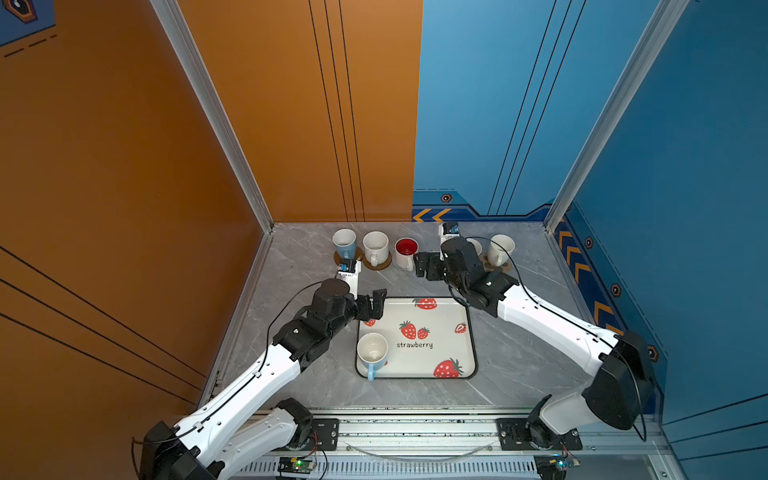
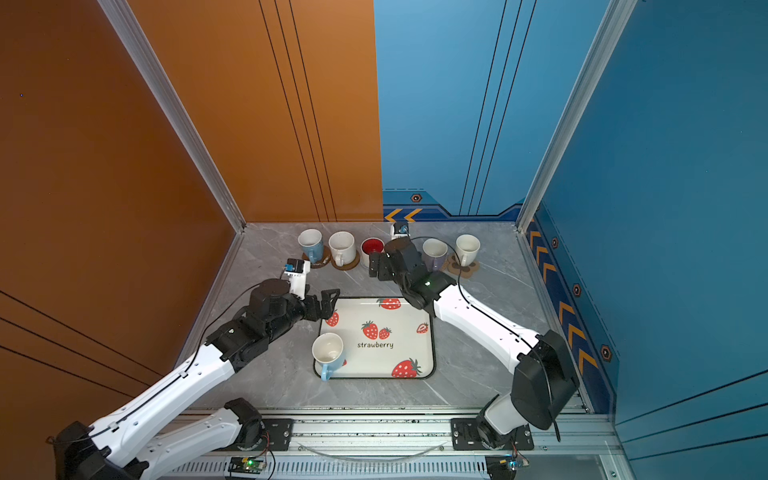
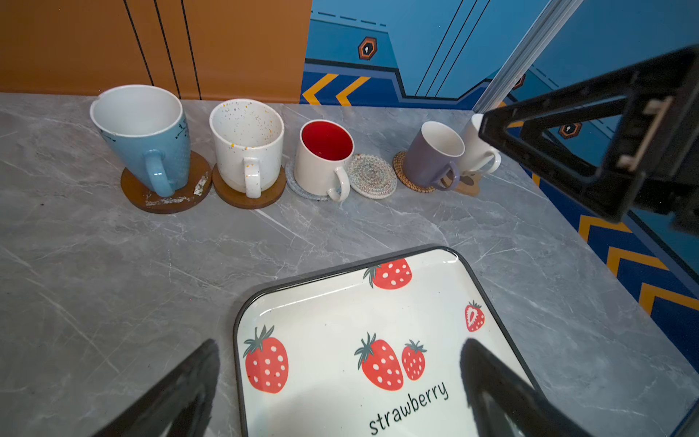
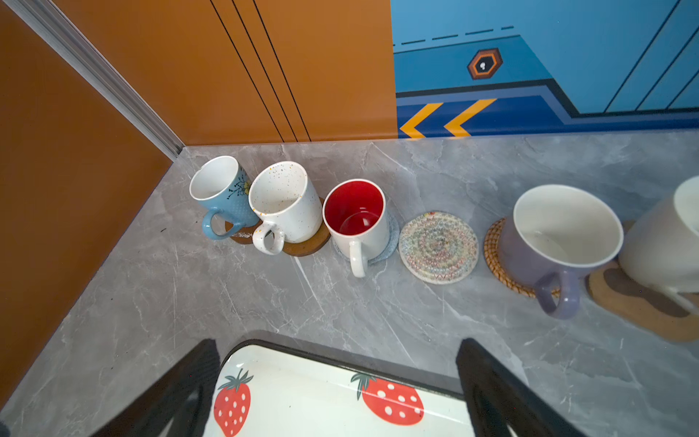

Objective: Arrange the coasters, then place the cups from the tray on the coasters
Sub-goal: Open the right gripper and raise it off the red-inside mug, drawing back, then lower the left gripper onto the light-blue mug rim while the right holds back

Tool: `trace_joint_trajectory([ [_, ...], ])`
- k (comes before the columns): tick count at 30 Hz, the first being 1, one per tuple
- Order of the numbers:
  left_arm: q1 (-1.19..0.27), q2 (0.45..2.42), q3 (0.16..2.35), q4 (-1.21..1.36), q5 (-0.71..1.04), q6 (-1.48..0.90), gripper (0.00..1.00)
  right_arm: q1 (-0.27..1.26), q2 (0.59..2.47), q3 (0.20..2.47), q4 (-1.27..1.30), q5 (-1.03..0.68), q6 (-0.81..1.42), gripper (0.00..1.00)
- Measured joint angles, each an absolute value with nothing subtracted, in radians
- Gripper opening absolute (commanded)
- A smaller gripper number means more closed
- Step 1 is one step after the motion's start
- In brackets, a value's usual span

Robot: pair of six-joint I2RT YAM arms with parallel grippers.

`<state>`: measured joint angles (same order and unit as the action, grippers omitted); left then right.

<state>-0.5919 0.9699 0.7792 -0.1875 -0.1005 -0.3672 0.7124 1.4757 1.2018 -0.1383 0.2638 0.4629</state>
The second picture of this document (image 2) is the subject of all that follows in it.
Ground right aluminium corner post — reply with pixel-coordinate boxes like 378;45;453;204
516;0;638;234

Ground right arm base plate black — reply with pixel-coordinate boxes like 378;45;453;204
450;418;535;451

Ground purple handled mug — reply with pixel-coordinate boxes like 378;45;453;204
422;238;448;272

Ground aluminium corner post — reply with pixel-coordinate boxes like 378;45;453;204
98;0;246;234
516;0;638;234

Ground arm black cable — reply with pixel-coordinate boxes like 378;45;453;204
410;236;562;443
46;280;271;448

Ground light blue mug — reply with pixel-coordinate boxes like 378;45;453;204
311;333;346;381

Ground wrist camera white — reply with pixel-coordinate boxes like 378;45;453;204
391;221;410;240
284;258;311;299

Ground white strawberry tray black rim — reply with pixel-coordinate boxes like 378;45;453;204
313;297;436;380

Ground paw shaped wooden coaster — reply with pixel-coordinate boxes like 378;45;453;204
449;256;480;278

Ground left green circuit board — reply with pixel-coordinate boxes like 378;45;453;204
226;456;269;478

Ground clear cable on rail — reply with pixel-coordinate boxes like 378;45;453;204
295;441;448;463

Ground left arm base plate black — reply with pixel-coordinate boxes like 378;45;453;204
253;418;294;453

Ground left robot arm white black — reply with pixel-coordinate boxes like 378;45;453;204
49;278;340;479

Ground right green circuit board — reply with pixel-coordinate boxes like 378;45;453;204
485;456;530;480

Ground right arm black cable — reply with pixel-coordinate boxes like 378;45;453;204
410;236;562;443

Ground red interior mug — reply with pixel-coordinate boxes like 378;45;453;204
360;237;385;268

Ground white speckled mug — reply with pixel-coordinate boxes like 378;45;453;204
328;231;357;265

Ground left aluminium corner post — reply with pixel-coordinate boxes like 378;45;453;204
98;0;246;234

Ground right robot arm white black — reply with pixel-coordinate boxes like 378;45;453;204
369;236;580;449

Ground light brown wooden round coaster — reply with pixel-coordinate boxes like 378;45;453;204
331;251;360;271

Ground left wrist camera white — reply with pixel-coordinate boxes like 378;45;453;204
284;258;311;299

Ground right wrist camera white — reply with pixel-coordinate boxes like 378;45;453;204
391;221;410;240

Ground green circuit board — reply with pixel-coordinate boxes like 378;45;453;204
226;456;269;478
485;456;530;480

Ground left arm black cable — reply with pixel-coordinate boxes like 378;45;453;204
46;280;271;448

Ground aluminium front rail frame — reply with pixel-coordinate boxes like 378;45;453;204
162;410;634;479

